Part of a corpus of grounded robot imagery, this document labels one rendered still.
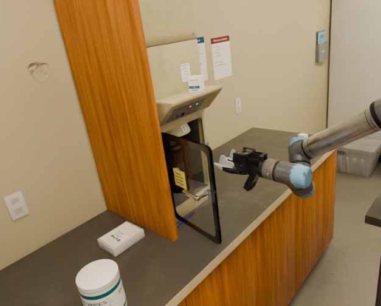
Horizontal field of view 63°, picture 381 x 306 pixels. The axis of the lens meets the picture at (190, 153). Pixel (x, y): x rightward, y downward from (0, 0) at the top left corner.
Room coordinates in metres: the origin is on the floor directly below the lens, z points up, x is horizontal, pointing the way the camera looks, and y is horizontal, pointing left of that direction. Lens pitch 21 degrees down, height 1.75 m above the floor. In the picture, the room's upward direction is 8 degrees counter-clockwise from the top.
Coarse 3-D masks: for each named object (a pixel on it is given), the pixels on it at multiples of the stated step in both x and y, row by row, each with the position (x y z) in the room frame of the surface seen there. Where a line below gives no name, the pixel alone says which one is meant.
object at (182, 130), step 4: (184, 124) 1.38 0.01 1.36; (176, 128) 1.34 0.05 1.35; (180, 128) 1.35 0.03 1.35; (184, 128) 1.36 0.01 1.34; (188, 128) 1.39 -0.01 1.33; (168, 132) 1.33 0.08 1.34; (172, 132) 1.33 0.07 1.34; (176, 132) 1.33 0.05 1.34; (180, 132) 1.34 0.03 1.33; (184, 132) 1.35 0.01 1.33; (188, 132) 1.37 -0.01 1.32; (180, 136) 1.33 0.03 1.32
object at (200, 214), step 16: (176, 144) 1.11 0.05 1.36; (192, 144) 1.03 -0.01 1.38; (176, 160) 1.13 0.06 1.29; (192, 160) 1.04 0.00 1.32; (208, 160) 0.96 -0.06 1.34; (192, 176) 1.05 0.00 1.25; (208, 176) 0.97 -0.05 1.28; (176, 192) 1.16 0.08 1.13; (192, 192) 1.06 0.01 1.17; (208, 192) 0.98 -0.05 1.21; (176, 208) 1.17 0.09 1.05; (192, 208) 1.08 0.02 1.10; (208, 208) 0.99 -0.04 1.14; (192, 224) 1.09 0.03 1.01; (208, 224) 1.00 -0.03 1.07
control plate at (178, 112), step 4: (200, 100) 1.28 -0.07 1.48; (188, 104) 1.23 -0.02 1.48; (192, 104) 1.26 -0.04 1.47; (200, 104) 1.32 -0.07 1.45; (180, 108) 1.20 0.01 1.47; (184, 108) 1.23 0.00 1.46; (188, 108) 1.26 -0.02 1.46; (192, 108) 1.29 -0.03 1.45; (196, 108) 1.32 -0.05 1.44; (176, 112) 1.20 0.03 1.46; (180, 112) 1.23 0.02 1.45; (188, 112) 1.29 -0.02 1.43; (192, 112) 1.33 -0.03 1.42; (172, 116) 1.20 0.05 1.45; (176, 116) 1.23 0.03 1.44; (168, 120) 1.21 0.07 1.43; (172, 120) 1.23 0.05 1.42
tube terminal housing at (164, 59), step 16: (160, 48) 1.28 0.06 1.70; (176, 48) 1.34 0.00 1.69; (192, 48) 1.41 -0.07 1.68; (160, 64) 1.27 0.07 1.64; (176, 64) 1.34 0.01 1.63; (192, 64) 1.40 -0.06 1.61; (160, 80) 1.26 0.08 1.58; (176, 80) 1.33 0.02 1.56; (160, 96) 1.25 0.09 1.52; (160, 128) 1.23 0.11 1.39
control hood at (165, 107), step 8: (208, 88) 1.34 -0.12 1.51; (216, 88) 1.33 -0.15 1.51; (176, 96) 1.26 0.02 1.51; (184, 96) 1.24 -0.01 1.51; (192, 96) 1.22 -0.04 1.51; (200, 96) 1.25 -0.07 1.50; (208, 96) 1.32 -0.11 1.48; (216, 96) 1.38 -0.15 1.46; (160, 104) 1.17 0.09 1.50; (168, 104) 1.14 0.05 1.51; (176, 104) 1.15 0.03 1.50; (184, 104) 1.20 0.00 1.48; (208, 104) 1.40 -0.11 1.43; (160, 112) 1.18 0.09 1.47; (168, 112) 1.15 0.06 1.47; (160, 120) 1.18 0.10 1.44
